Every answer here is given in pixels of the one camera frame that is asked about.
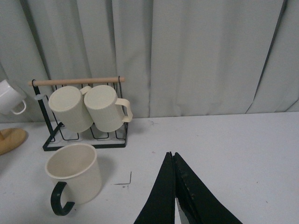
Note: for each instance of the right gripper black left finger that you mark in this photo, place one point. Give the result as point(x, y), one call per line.
point(160, 205)

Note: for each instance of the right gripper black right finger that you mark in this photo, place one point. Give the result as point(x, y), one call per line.
point(196, 201)

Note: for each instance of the cream cup black handle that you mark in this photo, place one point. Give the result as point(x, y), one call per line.
point(75, 172)

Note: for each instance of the cream ribbed mug right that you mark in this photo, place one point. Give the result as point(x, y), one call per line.
point(108, 111)

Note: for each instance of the cream ribbed mug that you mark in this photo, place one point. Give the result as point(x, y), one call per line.
point(108, 111)
point(67, 103)

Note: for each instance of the cream ribbed mug left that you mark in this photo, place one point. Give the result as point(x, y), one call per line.
point(67, 103)

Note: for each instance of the wooden mug tree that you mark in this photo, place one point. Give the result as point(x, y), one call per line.
point(11, 138)

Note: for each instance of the white mug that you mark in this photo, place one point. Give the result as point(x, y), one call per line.
point(11, 96)

